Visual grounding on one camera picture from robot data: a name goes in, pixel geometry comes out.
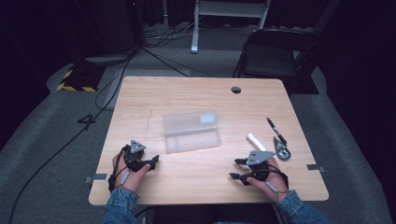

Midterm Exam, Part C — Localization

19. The bundle of floor cables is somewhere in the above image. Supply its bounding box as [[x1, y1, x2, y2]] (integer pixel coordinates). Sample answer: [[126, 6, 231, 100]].
[[144, 21, 202, 49]]

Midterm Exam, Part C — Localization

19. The thin black floor cable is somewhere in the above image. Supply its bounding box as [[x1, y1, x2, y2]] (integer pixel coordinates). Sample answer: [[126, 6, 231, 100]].
[[141, 46, 217, 78]]

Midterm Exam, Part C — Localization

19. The white metal desk frame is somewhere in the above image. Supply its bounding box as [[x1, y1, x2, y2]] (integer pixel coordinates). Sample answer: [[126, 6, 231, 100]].
[[190, 0, 272, 55]]

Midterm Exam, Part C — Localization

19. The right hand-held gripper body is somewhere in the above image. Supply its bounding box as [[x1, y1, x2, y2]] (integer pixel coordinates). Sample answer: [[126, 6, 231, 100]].
[[246, 150, 276, 183]]

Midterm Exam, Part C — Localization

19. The black pen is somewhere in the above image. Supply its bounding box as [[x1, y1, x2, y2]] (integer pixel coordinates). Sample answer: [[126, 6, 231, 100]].
[[266, 117, 289, 147]]

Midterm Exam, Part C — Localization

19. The black yellow striped base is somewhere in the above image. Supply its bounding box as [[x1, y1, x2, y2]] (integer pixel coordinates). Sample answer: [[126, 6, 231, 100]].
[[56, 63, 106, 93]]

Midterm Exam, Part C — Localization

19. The right hand-held gripper cable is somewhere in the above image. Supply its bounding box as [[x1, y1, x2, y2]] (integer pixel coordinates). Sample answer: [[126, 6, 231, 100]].
[[263, 164, 291, 203]]

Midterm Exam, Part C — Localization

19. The left hand-held gripper cable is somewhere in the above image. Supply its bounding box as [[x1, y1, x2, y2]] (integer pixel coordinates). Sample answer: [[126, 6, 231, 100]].
[[107, 145, 131, 193]]

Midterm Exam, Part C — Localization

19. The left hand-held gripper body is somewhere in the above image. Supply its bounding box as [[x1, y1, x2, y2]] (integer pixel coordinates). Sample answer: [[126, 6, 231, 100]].
[[123, 139, 153, 173]]

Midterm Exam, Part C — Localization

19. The clear plastic pencil case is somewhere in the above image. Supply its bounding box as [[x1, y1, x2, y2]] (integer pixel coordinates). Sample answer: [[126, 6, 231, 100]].
[[163, 110, 222, 154]]

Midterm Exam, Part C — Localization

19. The person's left hand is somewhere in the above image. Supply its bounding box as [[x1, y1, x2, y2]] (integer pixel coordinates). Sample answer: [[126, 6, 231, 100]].
[[111, 146, 152, 193]]

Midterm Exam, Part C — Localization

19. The long black floor cable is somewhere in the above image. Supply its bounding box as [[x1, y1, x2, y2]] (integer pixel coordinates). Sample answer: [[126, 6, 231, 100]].
[[7, 54, 138, 224]]

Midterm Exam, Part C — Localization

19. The grey flat stand base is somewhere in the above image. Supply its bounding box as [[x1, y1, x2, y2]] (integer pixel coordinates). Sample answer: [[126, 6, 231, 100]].
[[84, 53, 134, 65]]

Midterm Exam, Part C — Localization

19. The black folding chair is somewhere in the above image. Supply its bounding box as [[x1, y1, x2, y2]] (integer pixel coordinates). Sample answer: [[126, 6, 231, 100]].
[[232, 27, 322, 96]]

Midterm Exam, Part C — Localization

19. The person's right hand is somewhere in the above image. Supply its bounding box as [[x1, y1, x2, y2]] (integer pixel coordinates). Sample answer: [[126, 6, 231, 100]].
[[247, 157, 290, 203]]

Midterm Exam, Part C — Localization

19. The white eraser stick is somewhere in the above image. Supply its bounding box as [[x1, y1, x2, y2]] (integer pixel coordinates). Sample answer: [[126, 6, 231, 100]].
[[246, 133, 267, 153]]

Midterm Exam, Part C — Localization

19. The hand-held gripper cable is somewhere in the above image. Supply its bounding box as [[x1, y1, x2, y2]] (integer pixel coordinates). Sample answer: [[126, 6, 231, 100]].
[[263, 164, 291, 203], [107, 145, 131, 193]]

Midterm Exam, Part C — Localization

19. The green correction tape dispenser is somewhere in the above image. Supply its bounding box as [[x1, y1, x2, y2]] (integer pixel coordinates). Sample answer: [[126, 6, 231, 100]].
[[273, 135, 292, 161]]

